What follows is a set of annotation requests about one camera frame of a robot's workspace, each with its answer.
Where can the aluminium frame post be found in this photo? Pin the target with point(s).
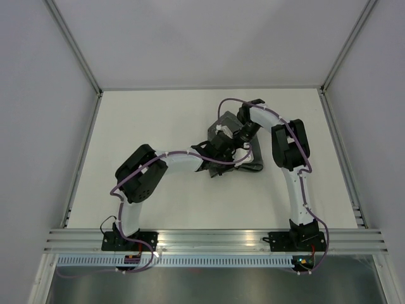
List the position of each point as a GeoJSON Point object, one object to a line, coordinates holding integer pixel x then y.
{"type": "Point", "coordinates": [349, 43]}
{"type": "Point", "coordinates": [63, 27]}

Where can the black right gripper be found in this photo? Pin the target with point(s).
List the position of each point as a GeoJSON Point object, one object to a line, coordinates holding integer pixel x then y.
{"type": "Point", "coordinates": [236, 140]}

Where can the aluminium right side rail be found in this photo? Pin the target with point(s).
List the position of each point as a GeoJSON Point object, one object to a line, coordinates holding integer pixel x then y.
{"type": "Point", "coordinates": [343, 161]}

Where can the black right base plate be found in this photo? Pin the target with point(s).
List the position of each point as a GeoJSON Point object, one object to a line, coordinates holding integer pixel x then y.
{"type": "Point", "coordinates": [284, 241]}

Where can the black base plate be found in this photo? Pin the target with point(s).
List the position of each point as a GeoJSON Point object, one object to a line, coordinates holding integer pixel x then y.
{"type": "Point", "coordinates": [144, 241]}
{"type": "Point", "coordinates": [284, 241]}

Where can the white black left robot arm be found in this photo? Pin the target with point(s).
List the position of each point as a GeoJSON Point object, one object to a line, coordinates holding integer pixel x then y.
{"type": "Point", "coordinates": [138, 177]}

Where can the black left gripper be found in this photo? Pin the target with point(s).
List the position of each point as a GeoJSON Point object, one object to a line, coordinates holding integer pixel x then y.
{"type": "Point", "coordinates": [230, 153]}

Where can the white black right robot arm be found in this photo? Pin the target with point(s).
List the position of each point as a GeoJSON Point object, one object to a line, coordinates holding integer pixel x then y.
{"type": "Point", "coordinates": [290, 150]}

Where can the white slotted cable duct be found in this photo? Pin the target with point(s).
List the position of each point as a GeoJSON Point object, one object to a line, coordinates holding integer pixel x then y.
{"type": "Point", "coordinates": [282, 261]}

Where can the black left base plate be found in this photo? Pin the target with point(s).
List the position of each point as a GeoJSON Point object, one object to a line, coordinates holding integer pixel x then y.
{"type": "Point", "coordinates": [144, 241]}

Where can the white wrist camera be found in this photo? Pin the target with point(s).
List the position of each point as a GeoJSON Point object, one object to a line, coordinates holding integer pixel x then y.
{"type": "Point", "coordinates": [223, 129]}
{"type": "Point", "coordinates": [243, 155]}

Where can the aluminium rail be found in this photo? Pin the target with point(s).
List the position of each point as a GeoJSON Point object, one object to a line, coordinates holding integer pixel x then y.
{"type": "Point", "coordinates": [343, 161]}
{"type": "Point", "coordinates": [221, 241]}
{"type": "Point", "coordinates": [81, 158]}

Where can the aluminium left side rail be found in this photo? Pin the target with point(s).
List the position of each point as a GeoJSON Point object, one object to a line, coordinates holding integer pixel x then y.
{"type": "Point", "coordinates": [81, 158]}

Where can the aluminium frame post right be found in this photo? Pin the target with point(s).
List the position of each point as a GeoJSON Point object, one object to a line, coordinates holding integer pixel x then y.
{"type": "Point", "coordinates": [349, 43]}

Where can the grey cloth napkin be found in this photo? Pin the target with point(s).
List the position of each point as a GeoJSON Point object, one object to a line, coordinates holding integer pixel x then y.
{"type": "Point", "coordinates": [234, 123]}

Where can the aluminium front rail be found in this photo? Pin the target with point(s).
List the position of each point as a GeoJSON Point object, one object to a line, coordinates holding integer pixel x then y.
{"type": "Point", "coordinates": [221, 241]}

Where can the aluminium frame post left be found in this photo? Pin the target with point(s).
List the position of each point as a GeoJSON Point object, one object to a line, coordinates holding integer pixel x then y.
{"type": "Point", "coordinates": [63, 27]}

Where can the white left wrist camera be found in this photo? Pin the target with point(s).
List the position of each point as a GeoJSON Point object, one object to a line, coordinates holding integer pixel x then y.
{"type": "Point", "coordinates": [243, 155]}

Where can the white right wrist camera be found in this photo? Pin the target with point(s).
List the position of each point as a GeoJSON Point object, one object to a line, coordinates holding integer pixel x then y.
{"type": "Point", "coordinates": [223, 129]}

